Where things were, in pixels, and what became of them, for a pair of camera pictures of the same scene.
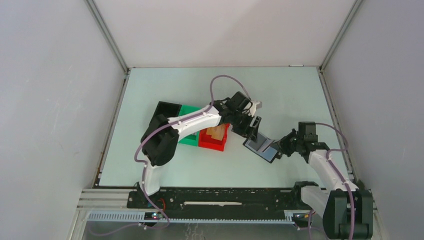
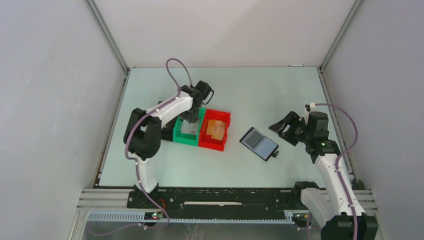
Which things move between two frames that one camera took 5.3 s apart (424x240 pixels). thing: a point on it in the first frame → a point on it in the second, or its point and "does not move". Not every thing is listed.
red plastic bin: x=206 y=141 does not move
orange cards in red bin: x=216 y=132 does not move
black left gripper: x=247 y=131 → x=192 y=118
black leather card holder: x=262 y=147 does not move
